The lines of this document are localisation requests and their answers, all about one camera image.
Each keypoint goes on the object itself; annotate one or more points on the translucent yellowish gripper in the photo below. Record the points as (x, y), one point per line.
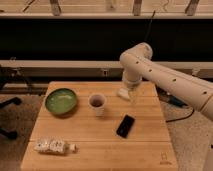
(133, 95)

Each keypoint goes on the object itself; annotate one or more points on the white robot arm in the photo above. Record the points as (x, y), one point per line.
(193, 91)

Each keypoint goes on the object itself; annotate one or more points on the black smartphone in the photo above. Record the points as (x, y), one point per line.
(125, 126)

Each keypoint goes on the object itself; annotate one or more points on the white paper cup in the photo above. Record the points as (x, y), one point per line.
(97, 103)

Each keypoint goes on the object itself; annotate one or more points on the green bowl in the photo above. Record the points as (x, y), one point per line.
(61, 101)

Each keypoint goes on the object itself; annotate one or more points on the crushed plastic water bottle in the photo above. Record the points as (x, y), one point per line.
(53, 146)

